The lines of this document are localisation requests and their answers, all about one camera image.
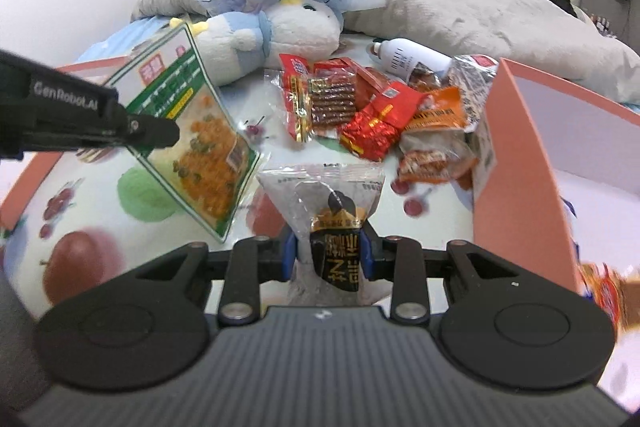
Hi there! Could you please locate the clear bag black label snack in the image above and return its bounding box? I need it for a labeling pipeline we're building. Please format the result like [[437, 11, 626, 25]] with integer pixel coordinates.
[[258, 164, 386, 307]]

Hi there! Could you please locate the green-white snack bag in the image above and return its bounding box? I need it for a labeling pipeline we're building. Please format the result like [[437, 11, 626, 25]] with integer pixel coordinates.
[[107, 23, 260, 242]]

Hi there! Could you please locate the orange snack packet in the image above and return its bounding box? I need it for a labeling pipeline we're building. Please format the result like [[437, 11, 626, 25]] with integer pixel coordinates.
[[397, 87, 477, 184]]

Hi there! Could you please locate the red foil snack packet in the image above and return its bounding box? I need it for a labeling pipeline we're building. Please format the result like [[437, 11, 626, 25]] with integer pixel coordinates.
[[338, 81, 426, 161]]

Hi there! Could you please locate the long red snack packet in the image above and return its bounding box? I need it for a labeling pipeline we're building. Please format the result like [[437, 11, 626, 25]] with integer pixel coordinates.
[[277, 54, 390, 143]]

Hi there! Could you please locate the silver printed snack bag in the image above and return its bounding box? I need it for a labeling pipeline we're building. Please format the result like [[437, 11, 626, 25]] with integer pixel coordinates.
[[446, 54, 499, 132]]

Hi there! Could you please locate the red cracker snack packet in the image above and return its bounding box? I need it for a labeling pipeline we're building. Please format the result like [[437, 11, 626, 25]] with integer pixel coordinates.
[[579, 263, 640, 334]]

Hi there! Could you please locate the blue snack bag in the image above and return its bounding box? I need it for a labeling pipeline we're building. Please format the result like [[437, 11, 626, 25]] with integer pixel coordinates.
[[561, 198, 580, 260]]

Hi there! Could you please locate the clear brown stick snack packet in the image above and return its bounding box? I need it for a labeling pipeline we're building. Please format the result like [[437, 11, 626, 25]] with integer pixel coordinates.
[[305, 72, 357, 136]]

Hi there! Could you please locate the pink box lid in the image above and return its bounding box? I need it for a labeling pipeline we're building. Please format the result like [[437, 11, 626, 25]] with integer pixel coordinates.
[[0, 54, 132, 230]]

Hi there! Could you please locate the fruit print bed sheet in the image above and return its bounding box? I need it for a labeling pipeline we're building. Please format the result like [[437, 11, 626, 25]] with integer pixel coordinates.
[[0, 14, 482, 323]]

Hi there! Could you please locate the pink open gift box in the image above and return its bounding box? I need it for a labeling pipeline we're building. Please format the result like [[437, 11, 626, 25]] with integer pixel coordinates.
[[470, 57, 640, 398]]

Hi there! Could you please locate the white blue plush duck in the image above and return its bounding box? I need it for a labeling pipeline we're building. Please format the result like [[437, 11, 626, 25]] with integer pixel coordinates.
[[188, 0, 343, 87]]

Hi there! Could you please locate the white spray bottle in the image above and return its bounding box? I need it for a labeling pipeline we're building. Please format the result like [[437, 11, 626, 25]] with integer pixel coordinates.
[[369, 38, 451, 80]]

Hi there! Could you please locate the grey duvet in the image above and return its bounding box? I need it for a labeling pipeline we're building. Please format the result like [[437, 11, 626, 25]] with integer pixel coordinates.
[[132, 0, 639, 104]]

